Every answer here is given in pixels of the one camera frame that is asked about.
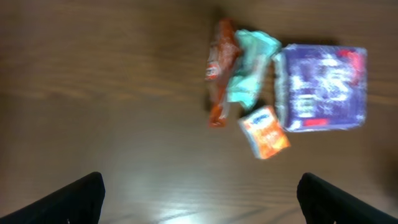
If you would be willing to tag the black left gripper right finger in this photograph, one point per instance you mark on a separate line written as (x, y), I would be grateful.
(322, 202)

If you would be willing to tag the red snack wrapper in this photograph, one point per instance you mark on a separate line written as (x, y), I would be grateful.
(224, 51)

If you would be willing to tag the orange tissue pack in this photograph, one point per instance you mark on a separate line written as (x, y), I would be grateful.
(265, 135)

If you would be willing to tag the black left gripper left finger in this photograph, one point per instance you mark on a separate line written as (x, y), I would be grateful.
(79, 202)

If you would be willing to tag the teal wipes packet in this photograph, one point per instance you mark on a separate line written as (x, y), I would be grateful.
(251, 67)

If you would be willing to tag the purple Carefree pad package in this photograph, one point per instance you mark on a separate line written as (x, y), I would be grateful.
(321, 87)

